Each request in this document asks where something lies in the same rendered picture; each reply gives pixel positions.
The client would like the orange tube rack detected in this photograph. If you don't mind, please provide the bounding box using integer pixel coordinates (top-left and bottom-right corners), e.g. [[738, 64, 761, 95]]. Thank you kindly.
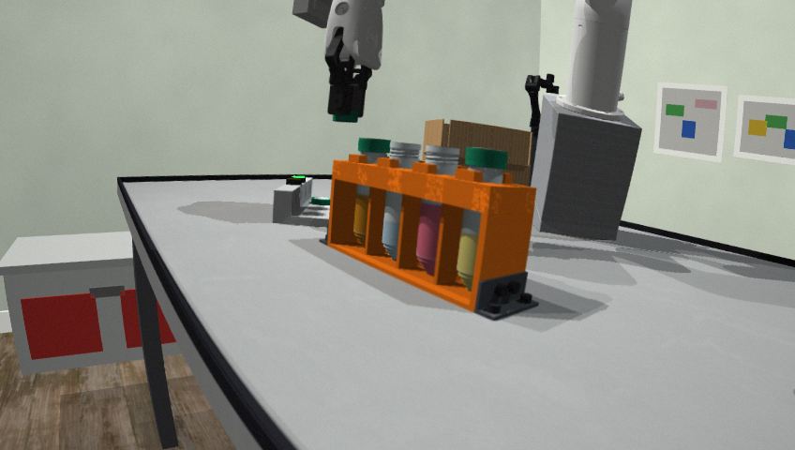
[[327, 154, 536, 312]]

